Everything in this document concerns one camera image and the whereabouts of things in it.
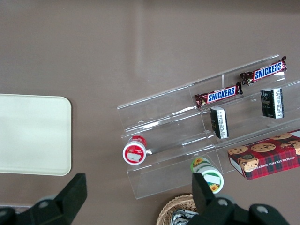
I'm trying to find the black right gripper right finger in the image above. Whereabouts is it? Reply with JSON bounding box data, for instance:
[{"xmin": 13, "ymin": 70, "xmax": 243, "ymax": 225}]
[{"xmin": 187, "ymin": 173, "xmax": 238, "ymax": 225}]

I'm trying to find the green sunflower yogurt bottle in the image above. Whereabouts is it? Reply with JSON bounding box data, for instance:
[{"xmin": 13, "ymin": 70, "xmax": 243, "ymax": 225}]
[{"xmin": 190, "ymin": 157, "xmax": 225, "ymax": 195}]

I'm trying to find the Snickers chocolate bar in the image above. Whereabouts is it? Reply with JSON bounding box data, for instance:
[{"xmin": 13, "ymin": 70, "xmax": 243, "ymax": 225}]
[
  {"xmin": 239, "ymin": 56, "xmax": 288, "ymax": 86},
  {"xmin": 194, "ymin": 82, "xmax": 244, "ymax": 109}
]

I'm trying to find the beige plastic serving tray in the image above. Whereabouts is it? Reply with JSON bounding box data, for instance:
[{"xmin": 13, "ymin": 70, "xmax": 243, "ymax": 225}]
[{"xmin": 0, "ymin": 93, "xmax": 72, "ymax": 177}]

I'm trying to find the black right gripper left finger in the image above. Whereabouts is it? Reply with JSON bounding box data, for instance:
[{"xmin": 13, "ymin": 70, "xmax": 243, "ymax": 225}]
[{"xmin": 28, "ymin": 173, "xmax": 88, "ymax": 225}]

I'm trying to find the light oval wicker basket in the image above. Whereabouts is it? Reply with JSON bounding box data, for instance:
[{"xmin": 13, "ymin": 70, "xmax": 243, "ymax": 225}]
[{"xmin": 156, "ymin": 193, "xmax": 200, "ymax": 225}]

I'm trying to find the clear acrylic stepped shelf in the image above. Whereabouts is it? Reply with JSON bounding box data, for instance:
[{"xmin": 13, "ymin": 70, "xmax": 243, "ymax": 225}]
[{"xmin": 116, "ymin": 54, "xmax": 300, "ymax": 200}]

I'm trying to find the red tartan cookie box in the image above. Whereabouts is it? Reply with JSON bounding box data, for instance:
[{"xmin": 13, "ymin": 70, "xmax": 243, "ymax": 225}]
[{"xmin": 227, "ymin": 129, "xmax": 300, "ymax": 181}]

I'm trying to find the small black chocolate box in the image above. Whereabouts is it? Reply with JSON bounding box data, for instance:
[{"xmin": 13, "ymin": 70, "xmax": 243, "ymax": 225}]
[
  {"xmin": 260, "ymin": 87, "xmax": 285, "ymax": 120},
  {"xmin": 209, "ymin": 105, "xmax": 230, "ymax": 140}
]

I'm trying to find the silver foil tray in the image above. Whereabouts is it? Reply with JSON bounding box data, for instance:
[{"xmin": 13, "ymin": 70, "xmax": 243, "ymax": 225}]
[{"xmin": 172, "ymin": 208, "xmax": 200, "ymax": 225}]

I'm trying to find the red strawberry yogurt bottle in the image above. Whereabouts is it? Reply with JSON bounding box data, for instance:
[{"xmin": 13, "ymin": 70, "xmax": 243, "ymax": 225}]
[{"xmin": 122, "ymin": 135, "xmax": 148, "ymax": 166}]

